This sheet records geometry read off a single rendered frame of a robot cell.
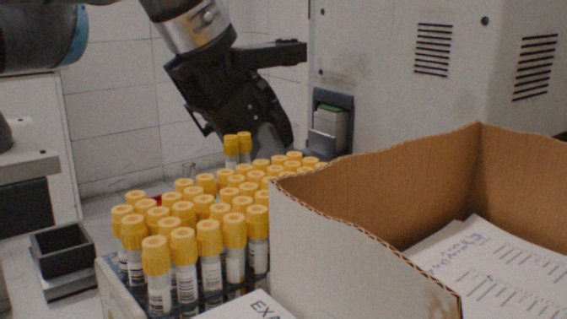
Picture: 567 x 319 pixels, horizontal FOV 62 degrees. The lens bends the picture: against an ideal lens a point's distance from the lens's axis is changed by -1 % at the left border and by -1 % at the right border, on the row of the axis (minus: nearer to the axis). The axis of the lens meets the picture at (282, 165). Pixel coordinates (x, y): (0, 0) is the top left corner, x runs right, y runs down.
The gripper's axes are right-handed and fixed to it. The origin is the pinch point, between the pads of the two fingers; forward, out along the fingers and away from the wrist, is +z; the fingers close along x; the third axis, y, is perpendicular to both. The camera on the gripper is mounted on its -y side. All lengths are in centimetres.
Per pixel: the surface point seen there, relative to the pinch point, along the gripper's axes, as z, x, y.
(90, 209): 90, -203, 29
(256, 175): -14.0, 17.0, 10.9
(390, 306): -16.4, 35.5, 14.9
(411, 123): -1.7, 13.7, -10.0
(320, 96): -2.3, -2.1, -9.9
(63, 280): -12.6, 6.9, 28.5
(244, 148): -9.7, 6.1, 6.8
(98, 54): 30, -220, -29
